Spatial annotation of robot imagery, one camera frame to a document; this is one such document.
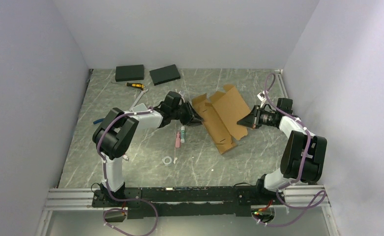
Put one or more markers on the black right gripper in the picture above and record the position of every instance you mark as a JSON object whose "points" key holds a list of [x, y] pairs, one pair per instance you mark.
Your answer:
{"points": [[252, 119]]}

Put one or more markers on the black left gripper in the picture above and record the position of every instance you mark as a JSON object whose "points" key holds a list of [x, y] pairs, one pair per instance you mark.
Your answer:
{"points": [[192, 117]]}

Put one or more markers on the brown cardboard box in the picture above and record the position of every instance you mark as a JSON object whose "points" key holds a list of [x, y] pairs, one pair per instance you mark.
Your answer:
{"points": [[220, 113]]}

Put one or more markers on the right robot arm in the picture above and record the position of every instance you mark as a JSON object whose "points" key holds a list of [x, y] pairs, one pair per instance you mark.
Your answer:
{"points": [[304, 155]]}

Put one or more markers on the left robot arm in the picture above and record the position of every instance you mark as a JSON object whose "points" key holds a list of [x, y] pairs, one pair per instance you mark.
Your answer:
{"points": [[114, 135]]}

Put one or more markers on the green white glue stick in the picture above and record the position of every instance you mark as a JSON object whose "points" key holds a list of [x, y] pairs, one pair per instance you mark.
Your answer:
{"points": [[182, 134]]}

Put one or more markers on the pink marker pen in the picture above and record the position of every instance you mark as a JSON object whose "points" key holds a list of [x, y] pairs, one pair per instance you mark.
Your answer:
{"points": [[178, 140]]}

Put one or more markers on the clear tape roll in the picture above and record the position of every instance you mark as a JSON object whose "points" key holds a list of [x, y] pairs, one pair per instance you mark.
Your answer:
{"points": [[167, 160]]}

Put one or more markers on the grey white rectangular device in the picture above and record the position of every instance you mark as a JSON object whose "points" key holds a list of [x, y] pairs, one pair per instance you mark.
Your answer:
{"points": [[139, 108]]}

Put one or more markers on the black foam block right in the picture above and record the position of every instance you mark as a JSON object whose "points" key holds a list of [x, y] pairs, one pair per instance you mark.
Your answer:
{"points": [[164, 74]]}

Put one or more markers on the black foam block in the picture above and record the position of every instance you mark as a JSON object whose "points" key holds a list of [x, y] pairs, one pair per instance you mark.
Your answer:
{"points": [[130, 73], [164, 74]]}

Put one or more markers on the silver combination wrench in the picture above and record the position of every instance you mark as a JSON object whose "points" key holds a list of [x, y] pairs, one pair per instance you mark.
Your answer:
{"points": [[140, 95]]}

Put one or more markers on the yellow black screwdriver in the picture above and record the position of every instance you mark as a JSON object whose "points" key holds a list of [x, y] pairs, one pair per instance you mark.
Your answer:
{"points": [[136, 85]]}

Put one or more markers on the black foam block left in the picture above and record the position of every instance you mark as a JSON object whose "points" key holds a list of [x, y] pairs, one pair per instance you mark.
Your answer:
{"points": [[130, 73]]}

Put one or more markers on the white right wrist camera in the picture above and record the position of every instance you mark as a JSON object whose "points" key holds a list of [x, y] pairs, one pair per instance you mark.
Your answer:
{"points": [[261, 96]]}

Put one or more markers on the blue handled pliers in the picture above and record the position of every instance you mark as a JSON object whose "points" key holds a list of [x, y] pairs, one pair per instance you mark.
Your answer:
{"points": [[98, 121]]}

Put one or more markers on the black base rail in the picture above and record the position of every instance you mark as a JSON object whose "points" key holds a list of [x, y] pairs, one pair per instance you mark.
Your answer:
{"points": [[140, 202]]}

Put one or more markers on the aluminium frame rail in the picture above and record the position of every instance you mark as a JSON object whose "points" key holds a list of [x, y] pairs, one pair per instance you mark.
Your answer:
{"points": [[69, 199]]}

